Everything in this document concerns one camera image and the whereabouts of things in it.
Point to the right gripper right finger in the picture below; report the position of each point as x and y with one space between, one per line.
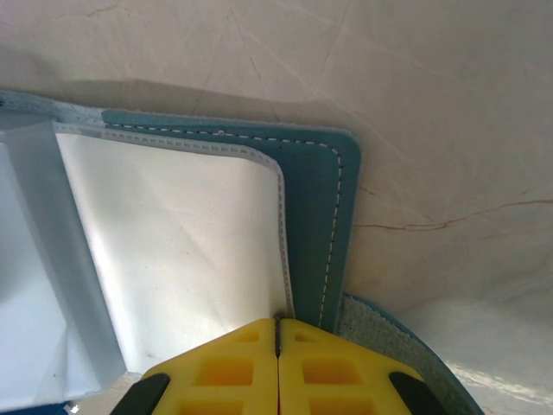
337 372

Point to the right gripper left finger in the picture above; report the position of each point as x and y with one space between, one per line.
224 372

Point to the blue leather card holder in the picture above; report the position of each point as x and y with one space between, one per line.
311 173

